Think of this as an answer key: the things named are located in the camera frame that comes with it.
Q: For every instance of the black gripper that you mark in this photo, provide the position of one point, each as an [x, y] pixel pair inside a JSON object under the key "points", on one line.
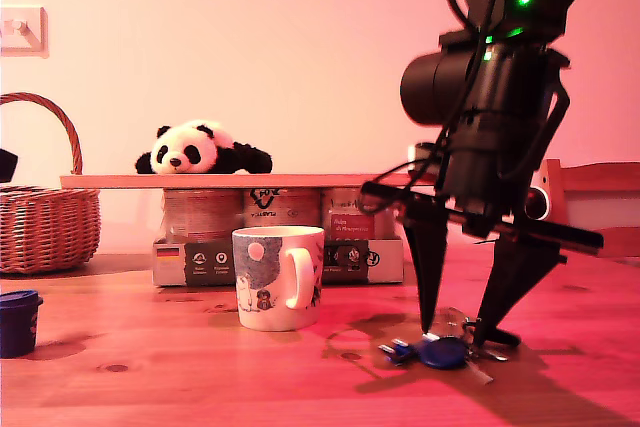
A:
{"points": [[480, 177]]}

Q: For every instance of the bunch of keys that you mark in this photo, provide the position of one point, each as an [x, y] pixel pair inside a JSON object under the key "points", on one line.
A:
{"points": [[442, 353]]}

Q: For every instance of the wooden shelf board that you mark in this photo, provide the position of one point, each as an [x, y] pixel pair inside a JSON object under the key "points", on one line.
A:
{"points": [[250, 181]]}

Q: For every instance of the can with red label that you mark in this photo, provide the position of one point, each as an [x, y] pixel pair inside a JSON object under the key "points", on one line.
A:
{"points": [[350, 227]]}

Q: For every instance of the wooden chair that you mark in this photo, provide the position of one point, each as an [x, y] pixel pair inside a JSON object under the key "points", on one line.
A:
{"points": [[600, 177]]}

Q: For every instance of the can with recycling print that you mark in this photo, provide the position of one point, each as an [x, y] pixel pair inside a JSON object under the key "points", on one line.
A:
{"points": [[280, 209]]}

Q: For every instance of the white illustrated mug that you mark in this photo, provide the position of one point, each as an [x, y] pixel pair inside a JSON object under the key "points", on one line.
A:
{"points": [[262, 287]]}

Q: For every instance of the cardboard can tray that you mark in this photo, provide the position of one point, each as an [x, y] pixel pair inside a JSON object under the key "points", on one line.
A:
{"points": [[200, 267]]}

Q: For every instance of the can with plain label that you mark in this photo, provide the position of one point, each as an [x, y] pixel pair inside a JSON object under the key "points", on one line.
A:
{"points": [[202, 214]]}

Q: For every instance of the panda plush toy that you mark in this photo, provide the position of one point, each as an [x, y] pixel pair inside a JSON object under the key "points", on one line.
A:
{"points": [[177, 152]]}

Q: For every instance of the blue lidded container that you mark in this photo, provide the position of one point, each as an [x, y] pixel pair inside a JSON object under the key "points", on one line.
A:
{"points": [[17, 322]]}

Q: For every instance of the white security camera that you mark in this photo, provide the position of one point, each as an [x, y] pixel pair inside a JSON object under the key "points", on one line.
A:
{"points": [[542, 199]]}

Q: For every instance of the white gripper camera box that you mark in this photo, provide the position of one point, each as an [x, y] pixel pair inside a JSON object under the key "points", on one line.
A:
{"points": [[419, 154]]}

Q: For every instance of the white wall switch plate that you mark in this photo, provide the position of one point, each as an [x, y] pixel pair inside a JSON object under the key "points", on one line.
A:
{"points": [[25, 32]]}

